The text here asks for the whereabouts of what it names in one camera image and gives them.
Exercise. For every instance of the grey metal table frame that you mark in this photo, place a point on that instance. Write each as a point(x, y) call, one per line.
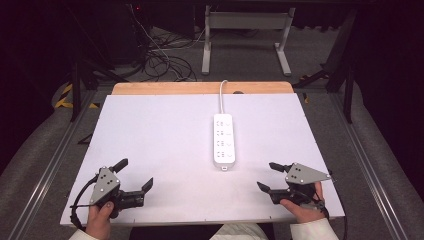
point(246, 20)

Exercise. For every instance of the person's lap white clothing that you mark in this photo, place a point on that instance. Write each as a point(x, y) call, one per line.
point(238, 232)

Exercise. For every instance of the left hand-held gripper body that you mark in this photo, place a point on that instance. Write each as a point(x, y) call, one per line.
point(106, 185)

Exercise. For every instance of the person's left hand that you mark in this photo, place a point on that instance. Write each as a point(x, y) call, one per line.
point(98, 221)

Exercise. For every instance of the person's right hand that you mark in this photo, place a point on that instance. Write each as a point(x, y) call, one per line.
point(301, 211)

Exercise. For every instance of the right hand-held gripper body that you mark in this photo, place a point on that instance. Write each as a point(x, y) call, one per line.
point(301, 175)

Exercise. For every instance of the yellow black hazard tape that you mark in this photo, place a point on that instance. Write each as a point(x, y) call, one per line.
point(65, 98)

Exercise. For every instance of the black metal stand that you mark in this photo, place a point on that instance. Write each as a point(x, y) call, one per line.
point(77, 83)
point(346, 80)

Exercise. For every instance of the aluminium floor rail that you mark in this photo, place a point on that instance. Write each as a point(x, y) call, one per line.
point(50, 166)
point(370, 166)

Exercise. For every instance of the white board sheet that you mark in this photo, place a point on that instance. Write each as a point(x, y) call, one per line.
point(173, 140)

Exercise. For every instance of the white power strip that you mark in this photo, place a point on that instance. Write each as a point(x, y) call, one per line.
point(224, 141)

